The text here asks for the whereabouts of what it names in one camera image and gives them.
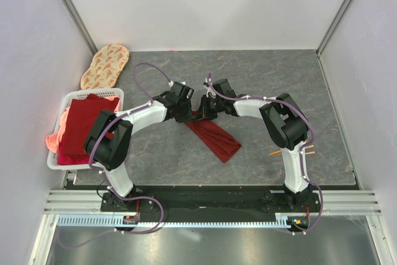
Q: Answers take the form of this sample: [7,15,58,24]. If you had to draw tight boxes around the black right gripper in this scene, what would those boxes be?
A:
[194,94,224,122]

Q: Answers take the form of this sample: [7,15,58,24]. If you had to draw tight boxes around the red cloth napkin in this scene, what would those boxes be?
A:
[185,119,241,163]

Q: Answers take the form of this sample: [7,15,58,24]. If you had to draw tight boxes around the orange plastic fork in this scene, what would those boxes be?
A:
[268,150,282,156]

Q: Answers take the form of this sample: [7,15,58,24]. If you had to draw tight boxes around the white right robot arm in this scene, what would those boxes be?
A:
[196,92,311,212]

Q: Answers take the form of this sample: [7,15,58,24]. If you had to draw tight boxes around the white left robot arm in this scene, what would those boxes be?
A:
[84,96,192,211]

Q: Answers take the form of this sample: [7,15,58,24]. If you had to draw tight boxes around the floral oval placemat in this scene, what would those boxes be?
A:
[80,44,130,90]

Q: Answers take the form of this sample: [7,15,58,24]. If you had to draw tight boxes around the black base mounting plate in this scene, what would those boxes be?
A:
[100,186,321,222]

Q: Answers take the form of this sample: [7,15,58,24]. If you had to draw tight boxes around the red cloth in basket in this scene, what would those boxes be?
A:
[58,93,120,155]

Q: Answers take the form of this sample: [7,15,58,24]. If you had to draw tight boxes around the magenta cloth in basket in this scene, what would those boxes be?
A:
[58,153,89,166]

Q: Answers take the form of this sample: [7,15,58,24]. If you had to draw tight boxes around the salmon pink cloth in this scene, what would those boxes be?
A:
[45,107,70,154]

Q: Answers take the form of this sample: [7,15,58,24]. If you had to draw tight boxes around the white plastic basket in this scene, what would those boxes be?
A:
[45,88,124,170]

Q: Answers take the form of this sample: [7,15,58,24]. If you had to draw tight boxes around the white slotted cable duct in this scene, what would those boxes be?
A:
[58,214,306,228]

